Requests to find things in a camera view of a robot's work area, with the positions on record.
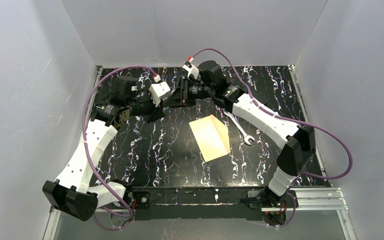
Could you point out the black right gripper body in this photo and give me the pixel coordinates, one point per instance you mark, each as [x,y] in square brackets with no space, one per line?
[183,93]

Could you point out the aluminium front rail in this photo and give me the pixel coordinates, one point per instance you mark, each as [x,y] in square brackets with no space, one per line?
[70,201]

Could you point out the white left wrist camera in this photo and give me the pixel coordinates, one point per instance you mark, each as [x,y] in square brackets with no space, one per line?
[159,91]

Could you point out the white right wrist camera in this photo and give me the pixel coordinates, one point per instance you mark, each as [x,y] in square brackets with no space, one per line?
[192,70]

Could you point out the silver wrench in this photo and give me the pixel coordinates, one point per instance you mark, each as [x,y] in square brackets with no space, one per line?
[246,137]

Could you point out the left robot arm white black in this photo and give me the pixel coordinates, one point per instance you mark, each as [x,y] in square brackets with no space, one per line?
[101,127]

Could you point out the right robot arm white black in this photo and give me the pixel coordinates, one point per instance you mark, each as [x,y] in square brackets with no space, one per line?
[296,140]

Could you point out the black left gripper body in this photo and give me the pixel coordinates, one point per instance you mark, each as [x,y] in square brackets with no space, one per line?
[157,108]

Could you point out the cream envelope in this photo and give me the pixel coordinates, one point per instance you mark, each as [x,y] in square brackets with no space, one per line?
[212,137]

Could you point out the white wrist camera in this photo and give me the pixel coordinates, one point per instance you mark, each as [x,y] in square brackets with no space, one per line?
[159,91]
[192,70]

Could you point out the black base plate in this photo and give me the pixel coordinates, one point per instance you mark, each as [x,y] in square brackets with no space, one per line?
[250,203]

